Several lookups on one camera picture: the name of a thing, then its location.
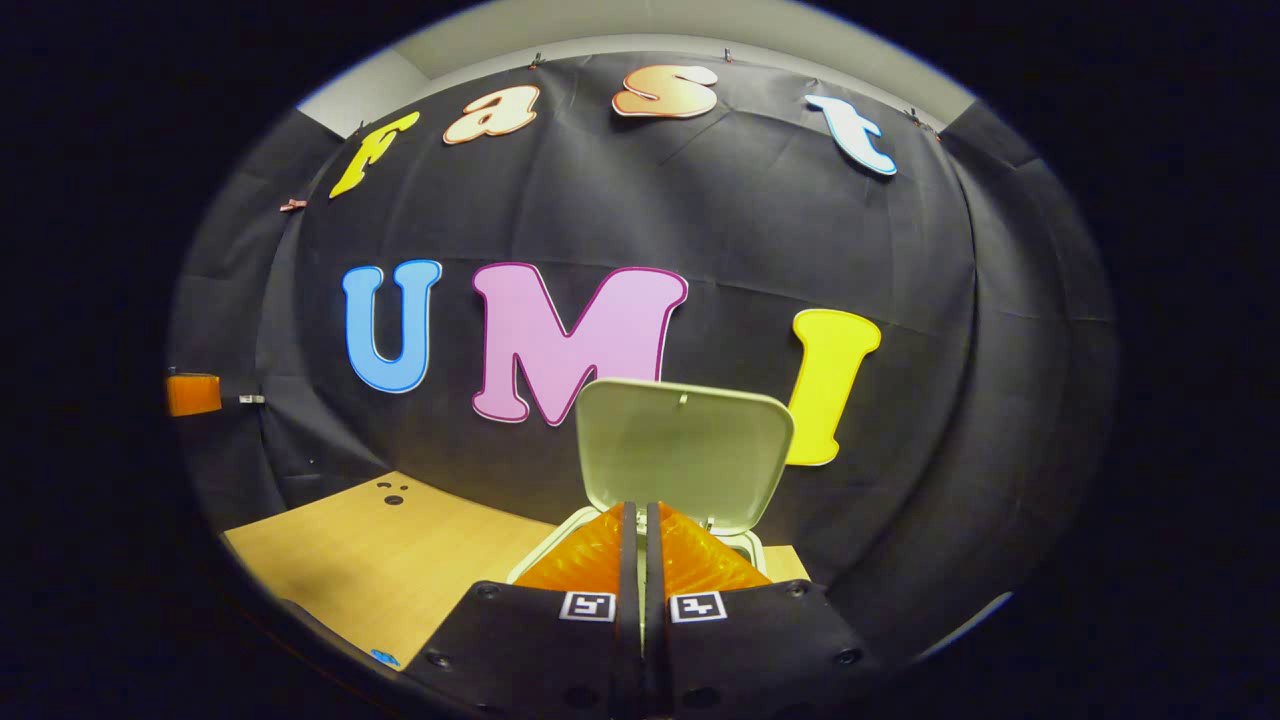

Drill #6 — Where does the black backdrop cloth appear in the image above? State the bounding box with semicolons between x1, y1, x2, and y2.
168;50;1119;661

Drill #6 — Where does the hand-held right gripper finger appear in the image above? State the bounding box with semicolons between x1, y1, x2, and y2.
645;502;881;720
403;502;642;720

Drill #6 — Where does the pale green desktop garbage bin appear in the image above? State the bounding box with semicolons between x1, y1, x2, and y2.
505;378;798;591

